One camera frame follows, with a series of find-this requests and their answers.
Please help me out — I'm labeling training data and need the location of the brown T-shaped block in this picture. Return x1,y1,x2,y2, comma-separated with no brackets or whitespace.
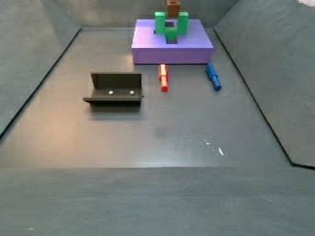
166,0,181,18

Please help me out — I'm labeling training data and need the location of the blue peg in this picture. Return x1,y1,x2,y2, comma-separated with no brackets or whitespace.
206,65,222,91

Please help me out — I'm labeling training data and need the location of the black angle bracket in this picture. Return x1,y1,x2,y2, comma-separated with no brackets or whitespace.
83,72,143,104

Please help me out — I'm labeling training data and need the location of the purple base board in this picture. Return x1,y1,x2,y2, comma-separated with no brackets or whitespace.
133,19,214,65

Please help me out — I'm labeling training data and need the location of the green U-shaped block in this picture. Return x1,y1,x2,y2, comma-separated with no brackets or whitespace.
154,12,190,41

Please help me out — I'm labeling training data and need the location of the red peg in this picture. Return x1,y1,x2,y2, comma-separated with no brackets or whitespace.
159,64,169,91

